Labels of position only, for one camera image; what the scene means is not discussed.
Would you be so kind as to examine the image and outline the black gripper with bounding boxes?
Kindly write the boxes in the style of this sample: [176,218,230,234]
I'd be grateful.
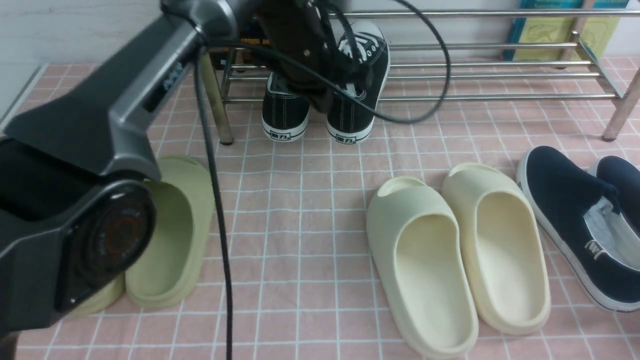
[255,0,374,113]

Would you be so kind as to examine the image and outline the black canvas sneaker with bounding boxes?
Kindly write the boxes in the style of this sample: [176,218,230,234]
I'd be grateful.
[327,20,391,145]
[262,72,310,142]

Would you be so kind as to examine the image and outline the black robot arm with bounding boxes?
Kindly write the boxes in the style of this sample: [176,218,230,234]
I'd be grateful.
[1,0,374,338]

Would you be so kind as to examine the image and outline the metal shoe rack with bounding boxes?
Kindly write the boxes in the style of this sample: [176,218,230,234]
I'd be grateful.
[201,27,639,146]

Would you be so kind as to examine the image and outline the left navy slip-on shoe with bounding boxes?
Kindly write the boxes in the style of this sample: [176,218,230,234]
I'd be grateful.
[516,146,640,313]

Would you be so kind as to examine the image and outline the navy slip-on shoe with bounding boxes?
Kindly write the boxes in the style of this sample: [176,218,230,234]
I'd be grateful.
[589,155,640,235]
[516,146,640,313]

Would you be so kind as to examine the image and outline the right navy slip-on shoe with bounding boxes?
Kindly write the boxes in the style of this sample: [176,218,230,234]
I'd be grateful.
[589,155,640,235]

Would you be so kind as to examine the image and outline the black image processing book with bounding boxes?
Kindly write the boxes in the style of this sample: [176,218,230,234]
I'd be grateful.
[209,17,271,71]

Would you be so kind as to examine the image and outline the blue yellow book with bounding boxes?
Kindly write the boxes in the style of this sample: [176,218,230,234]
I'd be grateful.
[502,0,620,61]

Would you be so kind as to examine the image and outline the left cream foam slipper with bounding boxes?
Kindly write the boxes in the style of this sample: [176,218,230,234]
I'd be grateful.
[365,177,479,360]

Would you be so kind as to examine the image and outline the cream foam slipper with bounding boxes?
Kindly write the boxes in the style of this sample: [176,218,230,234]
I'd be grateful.
[441,162,551,336]
[365,177,479,360]

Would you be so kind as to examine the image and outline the right green foam slipper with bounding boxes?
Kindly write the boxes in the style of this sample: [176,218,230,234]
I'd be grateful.
[125,155,215,308]

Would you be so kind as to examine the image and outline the green foam slipper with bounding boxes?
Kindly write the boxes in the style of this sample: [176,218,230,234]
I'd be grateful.
[125,155,215,308]
[67,274,125,318]

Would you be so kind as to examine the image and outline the left green foam slipper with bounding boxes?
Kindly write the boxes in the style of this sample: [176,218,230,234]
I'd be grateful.
[67,274,125,318]

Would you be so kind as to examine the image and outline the right cream foam slipper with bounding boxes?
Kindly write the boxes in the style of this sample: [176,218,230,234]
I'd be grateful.
[441,162,551,336]

